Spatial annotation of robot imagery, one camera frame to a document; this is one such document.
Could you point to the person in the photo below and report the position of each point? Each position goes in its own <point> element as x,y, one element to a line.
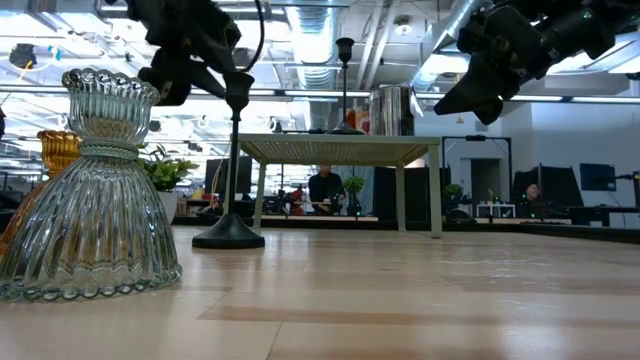
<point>533,192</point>
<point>325,190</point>

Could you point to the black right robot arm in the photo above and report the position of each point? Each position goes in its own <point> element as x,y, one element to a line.
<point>580,30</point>

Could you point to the black computer monitor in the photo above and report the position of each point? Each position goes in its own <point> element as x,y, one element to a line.
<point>212,175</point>
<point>597,177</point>

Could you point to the black metal frame stand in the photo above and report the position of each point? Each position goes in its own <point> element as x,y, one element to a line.
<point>475,138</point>

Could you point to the green plant in white pot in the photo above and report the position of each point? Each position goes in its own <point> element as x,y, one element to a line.
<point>167,172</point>

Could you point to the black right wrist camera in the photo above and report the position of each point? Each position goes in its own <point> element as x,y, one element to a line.
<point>477,32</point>

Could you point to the tall black candlestick holder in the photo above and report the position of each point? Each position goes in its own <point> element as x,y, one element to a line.
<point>230,235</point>
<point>344,50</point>

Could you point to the clear ribbed glass candle holder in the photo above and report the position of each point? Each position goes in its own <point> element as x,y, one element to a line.
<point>100,225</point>

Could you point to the small white shelf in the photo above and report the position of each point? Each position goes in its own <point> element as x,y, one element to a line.
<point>502,205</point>

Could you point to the smooth silver ceiling duct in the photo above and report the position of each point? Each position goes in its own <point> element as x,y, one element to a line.
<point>447,30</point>

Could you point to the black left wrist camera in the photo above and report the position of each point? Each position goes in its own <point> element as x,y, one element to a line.
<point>222,35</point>

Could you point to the small pale green table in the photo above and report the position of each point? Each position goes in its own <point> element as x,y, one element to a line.
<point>350,145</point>

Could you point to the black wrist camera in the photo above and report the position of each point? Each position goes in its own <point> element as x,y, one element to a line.
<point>222,35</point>
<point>477,32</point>

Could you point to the ribbed silver ceiling duct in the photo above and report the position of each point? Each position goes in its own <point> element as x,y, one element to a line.
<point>315,40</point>

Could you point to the black table edge rail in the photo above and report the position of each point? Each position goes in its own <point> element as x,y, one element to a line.
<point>575,231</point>

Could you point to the amber ribbed glass candle holder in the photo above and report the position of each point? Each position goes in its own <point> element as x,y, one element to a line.
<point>57,150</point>

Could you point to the black office partition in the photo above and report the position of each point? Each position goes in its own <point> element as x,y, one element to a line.
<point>560,185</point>

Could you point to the long ceiling light strip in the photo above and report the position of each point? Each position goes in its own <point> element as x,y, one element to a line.
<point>310,93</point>

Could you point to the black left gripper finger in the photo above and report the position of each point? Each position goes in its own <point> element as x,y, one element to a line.
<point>165,80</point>
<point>207,77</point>

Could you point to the large silver tin brown tag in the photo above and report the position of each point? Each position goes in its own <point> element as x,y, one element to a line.
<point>392,112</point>

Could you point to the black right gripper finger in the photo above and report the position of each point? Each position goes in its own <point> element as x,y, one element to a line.
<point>487,111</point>
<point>480,85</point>

